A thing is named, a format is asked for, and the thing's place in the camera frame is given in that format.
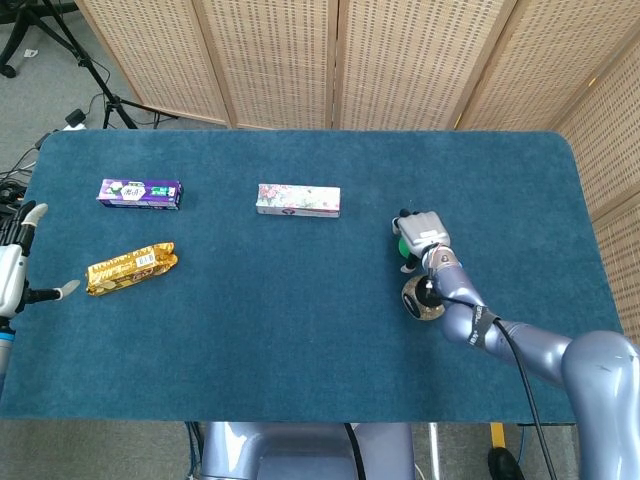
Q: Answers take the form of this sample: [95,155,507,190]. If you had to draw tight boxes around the white floral toothpaste box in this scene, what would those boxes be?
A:
[256,183,342,220]

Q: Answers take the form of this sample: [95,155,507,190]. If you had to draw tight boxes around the floor cable bundle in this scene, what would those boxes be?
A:
[0,144,39,221]

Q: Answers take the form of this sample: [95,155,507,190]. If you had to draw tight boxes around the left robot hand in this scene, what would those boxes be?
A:
[0,200,82,319]

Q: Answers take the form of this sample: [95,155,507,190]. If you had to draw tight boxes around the round black-topped container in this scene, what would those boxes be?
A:
[401,273,447,322]

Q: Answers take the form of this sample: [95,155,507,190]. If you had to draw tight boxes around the blue table mat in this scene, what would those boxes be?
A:
[0,129,624,426]

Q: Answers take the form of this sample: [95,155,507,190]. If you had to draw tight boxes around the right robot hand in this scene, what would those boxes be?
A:
[391,209,454,274]

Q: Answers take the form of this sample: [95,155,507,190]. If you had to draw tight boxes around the gold snack packet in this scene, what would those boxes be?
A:
[85,241,179,297]

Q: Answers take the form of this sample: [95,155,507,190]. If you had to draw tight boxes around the white table leg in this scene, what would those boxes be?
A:
[428,422,441,480]

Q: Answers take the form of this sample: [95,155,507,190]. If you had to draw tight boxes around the black torso cable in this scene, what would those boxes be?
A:
[343,423,365,480]

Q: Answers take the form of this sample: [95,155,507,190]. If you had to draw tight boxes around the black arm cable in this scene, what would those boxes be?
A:
[424,280,559,480]

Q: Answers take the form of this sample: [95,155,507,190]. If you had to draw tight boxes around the bamboo folding screen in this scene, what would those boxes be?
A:
[74,0,640,346]

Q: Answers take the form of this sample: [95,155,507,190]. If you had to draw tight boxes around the black tripod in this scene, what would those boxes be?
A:
[47,0,179,131]

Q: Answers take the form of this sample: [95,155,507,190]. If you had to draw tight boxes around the grey robot torso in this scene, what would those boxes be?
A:
[199,422,416,480]

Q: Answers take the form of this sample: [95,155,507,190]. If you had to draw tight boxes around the black floor foot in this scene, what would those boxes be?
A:
[487,447,526,480]

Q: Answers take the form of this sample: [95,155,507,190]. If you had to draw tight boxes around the purple toothpaste box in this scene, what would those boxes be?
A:
[95,178,184,212]

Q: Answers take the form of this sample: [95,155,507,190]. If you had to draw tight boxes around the black office chair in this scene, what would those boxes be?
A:
[0,0,66,79]

